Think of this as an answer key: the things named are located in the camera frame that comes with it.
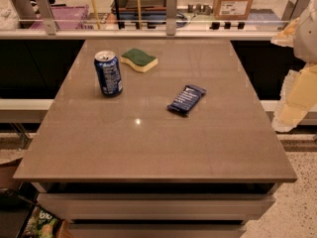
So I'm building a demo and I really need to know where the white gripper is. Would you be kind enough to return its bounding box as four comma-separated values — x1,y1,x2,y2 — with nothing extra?
270,0,317,133

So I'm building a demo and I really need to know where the blue pepsi can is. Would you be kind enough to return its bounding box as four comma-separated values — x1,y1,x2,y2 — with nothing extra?
94,51,123,96

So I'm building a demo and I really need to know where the cardboard box with label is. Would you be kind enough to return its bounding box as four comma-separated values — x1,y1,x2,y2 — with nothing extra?
213,0,254,20

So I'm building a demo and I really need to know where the dark blue snack packet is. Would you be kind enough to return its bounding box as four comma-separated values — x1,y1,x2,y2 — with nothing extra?
166,84,206,116

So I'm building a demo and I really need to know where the green and yellow sponge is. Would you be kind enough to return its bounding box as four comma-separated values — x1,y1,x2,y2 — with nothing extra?
120,49,159,73

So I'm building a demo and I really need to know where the purple plastic crate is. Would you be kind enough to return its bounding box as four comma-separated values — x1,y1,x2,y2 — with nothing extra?
29,5,90,31

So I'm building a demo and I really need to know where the glass railing with metal posts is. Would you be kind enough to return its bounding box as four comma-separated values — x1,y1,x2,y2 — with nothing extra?
0,0,317,40

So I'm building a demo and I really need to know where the upper white drawer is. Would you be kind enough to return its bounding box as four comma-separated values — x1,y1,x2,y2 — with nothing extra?
38,193,275,221

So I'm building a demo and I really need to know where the white drawer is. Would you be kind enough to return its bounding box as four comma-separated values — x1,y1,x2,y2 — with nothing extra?
38,193,275,221
69,224,246,238

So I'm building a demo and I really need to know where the lower white drawer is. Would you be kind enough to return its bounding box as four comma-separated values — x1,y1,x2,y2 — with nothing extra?
69,224,246,238

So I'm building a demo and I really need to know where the green snack bag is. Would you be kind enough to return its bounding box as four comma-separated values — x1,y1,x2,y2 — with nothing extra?
21,206,59,238

